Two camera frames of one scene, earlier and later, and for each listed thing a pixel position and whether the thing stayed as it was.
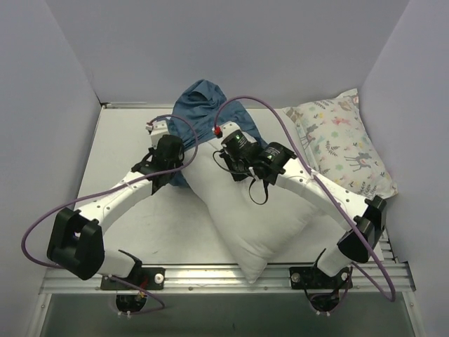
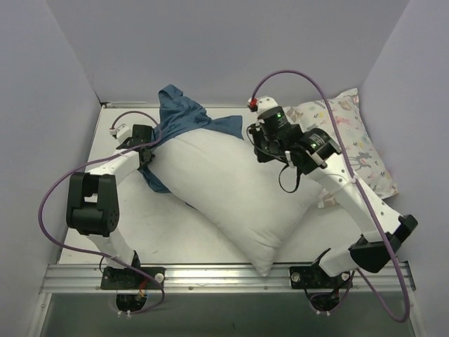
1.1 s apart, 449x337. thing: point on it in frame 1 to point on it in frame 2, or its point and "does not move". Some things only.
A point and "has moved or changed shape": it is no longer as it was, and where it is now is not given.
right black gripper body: x=231 y=139 to x=260 y=147
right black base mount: x=310 y=277 does not move
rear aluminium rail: x=132 y=105 does not move
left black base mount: x=148 y=278 does not move
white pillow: x=261 y=233 has moved or changed shape
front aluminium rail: x=391 y=279 does not move
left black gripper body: x=172 y=141 to x=146 y=156
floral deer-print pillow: x=340 y=143 does not move
